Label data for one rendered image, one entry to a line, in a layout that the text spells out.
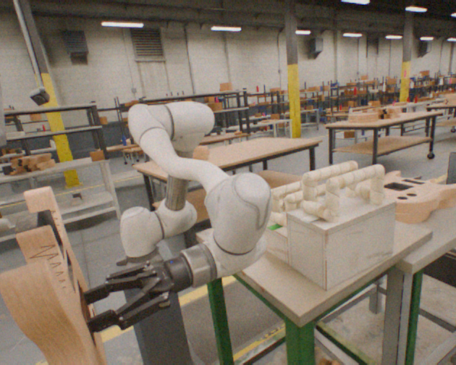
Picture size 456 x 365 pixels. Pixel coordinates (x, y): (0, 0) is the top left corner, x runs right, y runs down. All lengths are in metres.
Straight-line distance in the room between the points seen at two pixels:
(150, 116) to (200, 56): 12.23
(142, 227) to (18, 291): 1.02
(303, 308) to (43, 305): 0.53
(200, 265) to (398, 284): 0.70
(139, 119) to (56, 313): 0.70
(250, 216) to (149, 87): 11.69
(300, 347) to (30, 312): 0.59
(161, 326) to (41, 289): 1.25
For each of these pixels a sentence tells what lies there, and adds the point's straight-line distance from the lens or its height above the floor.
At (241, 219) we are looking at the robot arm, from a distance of 0.50.
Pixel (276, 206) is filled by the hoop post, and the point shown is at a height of 1.08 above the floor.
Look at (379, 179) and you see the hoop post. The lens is 0.81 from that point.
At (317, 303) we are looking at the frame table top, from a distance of 0.73.
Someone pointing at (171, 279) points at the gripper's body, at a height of 1.07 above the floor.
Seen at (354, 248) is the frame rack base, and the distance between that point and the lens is 0.78.
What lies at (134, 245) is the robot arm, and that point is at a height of 0.82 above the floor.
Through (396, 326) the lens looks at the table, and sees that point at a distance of 1.20.
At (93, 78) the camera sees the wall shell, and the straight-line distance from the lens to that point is 11.77.
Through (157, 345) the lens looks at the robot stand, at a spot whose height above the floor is 0.26.
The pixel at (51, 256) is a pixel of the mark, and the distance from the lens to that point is 0.51.
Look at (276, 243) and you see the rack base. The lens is 0.87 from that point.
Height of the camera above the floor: 1.40
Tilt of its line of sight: 17 degrees down
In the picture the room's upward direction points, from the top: 7 degrees counter-clockwise
